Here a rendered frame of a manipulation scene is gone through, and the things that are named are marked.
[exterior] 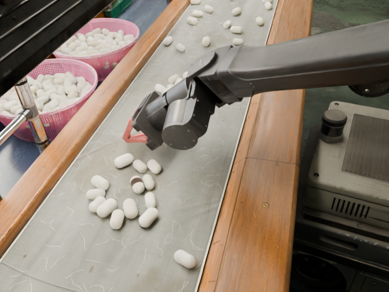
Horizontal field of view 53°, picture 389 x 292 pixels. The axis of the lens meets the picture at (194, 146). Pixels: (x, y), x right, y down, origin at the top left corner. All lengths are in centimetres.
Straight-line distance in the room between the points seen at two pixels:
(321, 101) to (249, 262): 182
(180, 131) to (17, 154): 48
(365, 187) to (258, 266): 62
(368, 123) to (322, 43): 89
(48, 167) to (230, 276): 39
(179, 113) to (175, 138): 4
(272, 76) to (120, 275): 35
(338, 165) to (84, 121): 70
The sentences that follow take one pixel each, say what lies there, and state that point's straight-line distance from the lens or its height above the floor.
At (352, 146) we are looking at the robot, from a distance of 124.
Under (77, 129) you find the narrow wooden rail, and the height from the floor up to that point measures 76.
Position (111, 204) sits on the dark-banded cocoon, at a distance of 66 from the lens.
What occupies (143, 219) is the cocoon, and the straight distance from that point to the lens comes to 62.
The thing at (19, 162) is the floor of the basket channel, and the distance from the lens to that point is 94.
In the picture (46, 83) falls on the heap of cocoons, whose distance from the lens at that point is 106.
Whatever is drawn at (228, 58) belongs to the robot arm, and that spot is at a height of 97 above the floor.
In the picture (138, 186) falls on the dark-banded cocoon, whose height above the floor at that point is 76.
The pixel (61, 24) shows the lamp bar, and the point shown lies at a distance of 49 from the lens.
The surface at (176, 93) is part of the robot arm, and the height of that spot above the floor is 89.
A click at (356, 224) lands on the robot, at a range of 118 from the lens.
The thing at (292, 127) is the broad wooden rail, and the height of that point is 76.
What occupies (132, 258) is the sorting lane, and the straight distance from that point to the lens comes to 60.
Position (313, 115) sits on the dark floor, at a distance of 219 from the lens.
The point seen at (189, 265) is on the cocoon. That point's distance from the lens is 57.
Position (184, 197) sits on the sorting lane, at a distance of 67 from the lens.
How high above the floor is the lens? 123
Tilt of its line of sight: 40 degrees down
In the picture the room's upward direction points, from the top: 3 degrees counter-clockwise
